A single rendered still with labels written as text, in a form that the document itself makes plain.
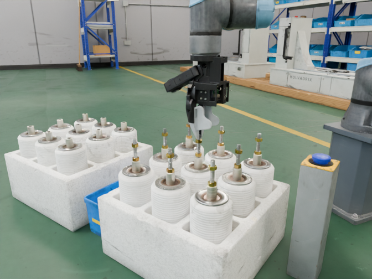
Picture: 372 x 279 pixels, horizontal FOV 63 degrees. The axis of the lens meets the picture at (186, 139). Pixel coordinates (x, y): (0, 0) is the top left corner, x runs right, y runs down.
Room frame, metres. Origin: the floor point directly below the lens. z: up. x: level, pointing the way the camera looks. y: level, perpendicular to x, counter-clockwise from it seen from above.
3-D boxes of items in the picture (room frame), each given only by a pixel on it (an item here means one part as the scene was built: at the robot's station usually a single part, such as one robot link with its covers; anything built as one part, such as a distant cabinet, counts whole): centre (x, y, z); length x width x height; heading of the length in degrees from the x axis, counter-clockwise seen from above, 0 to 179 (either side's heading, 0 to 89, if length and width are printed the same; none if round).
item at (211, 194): (0.59, -0.06, 0.26); 0.02 x 0.02 x 0.03
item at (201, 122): (0.73, -0.04, 0.38); 0.06 x 0.03 x 0.09; 58
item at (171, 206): (0.66, 0.04, 0.16); 0.10 x 0.10 x 0.18
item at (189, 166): (0.76, -0.03, 0.25); 0.08 x 0.08 x 0.01
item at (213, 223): (0.59, -0.06, 0.16); 0.10 x 0.10 x 0.18
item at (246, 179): (0.69, -0.13, 0.25); 0.08 x 0.08 x 0.01
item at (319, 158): (0.64, -0.31, 0.32); 0.04 x 0.04 x 0.02
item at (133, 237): (0.76, -0.03, 0.09); 0.39 x 0.39 x 0.18; 53
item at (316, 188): (0.64, -0.31, 0.16); 0.07 x 0.07 x 0.31; 53
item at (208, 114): (0.76, -0.06, 0.38); 0.06 x 0.03 x 0.09; 58
